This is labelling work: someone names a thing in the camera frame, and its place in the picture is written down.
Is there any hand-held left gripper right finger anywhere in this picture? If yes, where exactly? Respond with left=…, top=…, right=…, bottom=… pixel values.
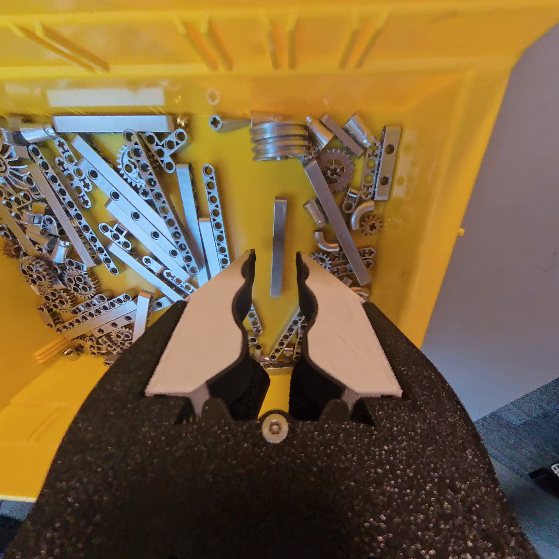
left=293, top=252, right=404, bottom=409

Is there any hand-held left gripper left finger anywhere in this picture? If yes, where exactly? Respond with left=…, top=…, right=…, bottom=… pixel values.
left=144, top=250, right=263, bottom=409

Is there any long thin grey beam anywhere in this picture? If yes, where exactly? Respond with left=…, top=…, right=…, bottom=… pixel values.
left=269, top=198, right=289, bottom=298

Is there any pile of grey brick parts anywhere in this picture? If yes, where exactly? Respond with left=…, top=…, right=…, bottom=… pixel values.
left=0, top=109, right=404, bottom=363

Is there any yellow plastic bin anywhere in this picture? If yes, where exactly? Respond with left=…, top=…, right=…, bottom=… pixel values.
left=0, top=0, right=559, bottom=503

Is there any grey grooved pulley wheel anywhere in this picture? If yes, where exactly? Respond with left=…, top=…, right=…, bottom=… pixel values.
left=250, top=112, right=311, bottom=162

